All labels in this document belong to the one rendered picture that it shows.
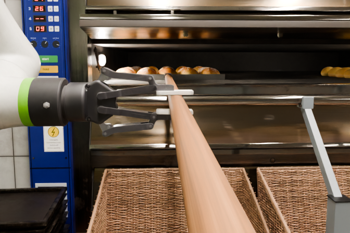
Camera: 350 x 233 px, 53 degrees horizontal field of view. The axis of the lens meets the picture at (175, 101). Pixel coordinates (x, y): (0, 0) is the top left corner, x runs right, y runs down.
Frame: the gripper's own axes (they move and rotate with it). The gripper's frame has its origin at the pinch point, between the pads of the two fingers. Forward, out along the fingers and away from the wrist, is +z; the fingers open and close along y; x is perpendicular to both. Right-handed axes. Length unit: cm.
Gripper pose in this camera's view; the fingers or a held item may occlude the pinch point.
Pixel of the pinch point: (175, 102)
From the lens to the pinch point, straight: 66.7
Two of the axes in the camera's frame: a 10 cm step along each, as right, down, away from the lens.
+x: 0.4, 1.2, -9.9
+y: 0.0, 9.9, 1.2
